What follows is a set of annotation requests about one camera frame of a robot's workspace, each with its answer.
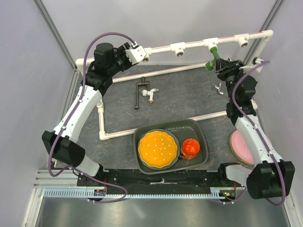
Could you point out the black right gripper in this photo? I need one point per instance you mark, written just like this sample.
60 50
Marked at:
221 64

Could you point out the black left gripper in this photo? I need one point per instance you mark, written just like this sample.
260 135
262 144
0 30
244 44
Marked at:
121 50

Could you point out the green plastic water faucet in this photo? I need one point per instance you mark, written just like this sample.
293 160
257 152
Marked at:
211 64

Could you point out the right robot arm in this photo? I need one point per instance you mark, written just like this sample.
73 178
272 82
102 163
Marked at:
271 176

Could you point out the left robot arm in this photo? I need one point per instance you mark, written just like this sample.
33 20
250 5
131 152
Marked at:
61 142

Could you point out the chrome metal faucet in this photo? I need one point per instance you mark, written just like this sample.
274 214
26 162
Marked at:
218 88

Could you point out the dark bronze faucet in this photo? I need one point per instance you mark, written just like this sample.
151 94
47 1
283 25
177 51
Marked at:
142 83

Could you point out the white plastic faucet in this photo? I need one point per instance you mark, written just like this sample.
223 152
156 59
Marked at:
150 94

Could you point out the green plate under pink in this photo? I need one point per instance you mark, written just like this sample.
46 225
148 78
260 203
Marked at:
240 150

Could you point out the orange mug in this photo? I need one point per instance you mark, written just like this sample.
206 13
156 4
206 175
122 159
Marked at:
189 149

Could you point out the yellow dotted plate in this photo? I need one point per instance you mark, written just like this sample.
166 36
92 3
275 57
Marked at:
158 149

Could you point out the grey plate under yellow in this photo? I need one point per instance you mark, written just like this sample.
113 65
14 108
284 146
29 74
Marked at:
176 153

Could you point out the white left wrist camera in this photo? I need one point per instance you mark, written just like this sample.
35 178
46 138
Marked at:
136 54

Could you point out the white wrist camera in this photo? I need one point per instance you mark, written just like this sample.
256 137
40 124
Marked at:
254 67
136 54

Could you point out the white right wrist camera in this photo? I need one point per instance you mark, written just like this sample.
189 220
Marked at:
254 67

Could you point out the white PVC pipe frame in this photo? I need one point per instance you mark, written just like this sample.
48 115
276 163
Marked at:
173 74

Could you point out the aluminium frame post right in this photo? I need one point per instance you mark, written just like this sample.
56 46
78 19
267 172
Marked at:
257 45

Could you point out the aluminium frame post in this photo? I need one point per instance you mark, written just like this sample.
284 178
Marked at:
55 33
257 45

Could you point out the aluminium frame post left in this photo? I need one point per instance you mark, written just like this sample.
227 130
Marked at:
55 33

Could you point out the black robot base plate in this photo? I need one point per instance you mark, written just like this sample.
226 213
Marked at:
134 177

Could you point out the light blue cable duct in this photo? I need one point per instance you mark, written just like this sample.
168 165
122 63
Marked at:
92 193

